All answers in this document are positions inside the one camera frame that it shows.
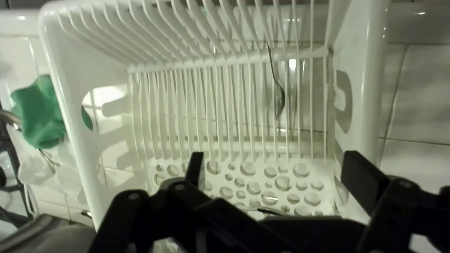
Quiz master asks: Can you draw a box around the green cloth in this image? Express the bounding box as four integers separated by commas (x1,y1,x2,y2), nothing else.
10,73,94,150

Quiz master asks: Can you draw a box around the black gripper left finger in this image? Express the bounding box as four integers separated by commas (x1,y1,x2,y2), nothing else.
88,150,222,253

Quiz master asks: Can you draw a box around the metal spoon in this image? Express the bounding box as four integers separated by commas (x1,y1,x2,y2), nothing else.
265,43,288,119

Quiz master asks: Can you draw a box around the white plastic dish rack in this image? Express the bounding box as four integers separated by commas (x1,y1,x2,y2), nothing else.
36,0,392,230

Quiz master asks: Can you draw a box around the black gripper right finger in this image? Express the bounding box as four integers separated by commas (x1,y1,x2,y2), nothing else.
340,149,450,253

